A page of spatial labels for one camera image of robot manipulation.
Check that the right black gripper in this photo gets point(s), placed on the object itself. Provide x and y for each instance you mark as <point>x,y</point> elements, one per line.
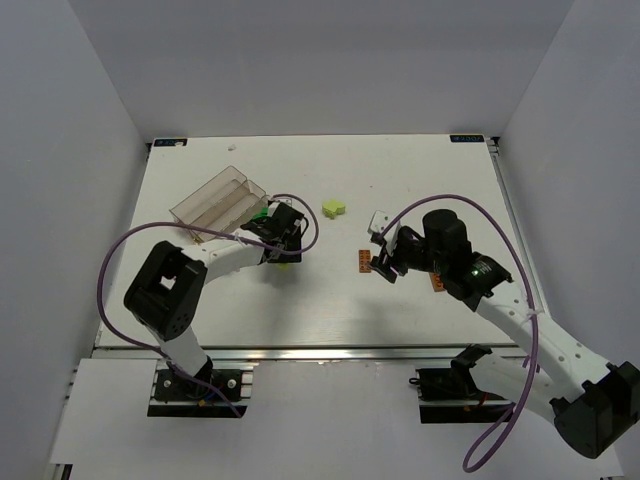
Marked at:
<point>391,255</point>

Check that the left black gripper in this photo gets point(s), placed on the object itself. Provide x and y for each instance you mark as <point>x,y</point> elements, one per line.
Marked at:
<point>270,228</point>

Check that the green lego with eyes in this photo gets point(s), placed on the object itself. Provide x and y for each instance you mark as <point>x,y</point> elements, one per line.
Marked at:
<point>262,216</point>

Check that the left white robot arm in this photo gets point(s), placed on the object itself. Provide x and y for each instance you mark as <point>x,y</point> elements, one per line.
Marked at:
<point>166,291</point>

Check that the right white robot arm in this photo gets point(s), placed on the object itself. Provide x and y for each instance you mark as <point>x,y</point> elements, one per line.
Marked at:
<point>589,400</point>

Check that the orange 2x4 lego plate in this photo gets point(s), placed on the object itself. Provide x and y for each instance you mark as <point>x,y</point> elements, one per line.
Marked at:
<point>364,259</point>

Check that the light yellow-green curved lego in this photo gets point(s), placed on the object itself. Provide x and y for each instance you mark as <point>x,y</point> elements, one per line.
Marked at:
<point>333,208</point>

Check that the clear compartment organizer tray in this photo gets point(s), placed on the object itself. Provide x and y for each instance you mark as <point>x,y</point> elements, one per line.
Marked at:
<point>223,203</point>

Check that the upturned orange lego plate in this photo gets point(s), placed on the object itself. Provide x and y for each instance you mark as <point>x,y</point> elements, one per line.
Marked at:
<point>437,284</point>

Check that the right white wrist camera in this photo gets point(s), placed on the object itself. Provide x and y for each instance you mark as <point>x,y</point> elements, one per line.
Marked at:
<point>383,222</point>

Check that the aluminium table edge rail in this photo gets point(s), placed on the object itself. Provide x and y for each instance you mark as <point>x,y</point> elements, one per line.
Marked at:
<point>509,197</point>

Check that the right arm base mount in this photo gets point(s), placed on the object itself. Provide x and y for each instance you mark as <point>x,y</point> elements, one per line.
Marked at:
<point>450,395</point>

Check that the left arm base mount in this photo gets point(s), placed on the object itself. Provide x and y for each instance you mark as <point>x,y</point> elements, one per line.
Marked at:
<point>172,396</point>

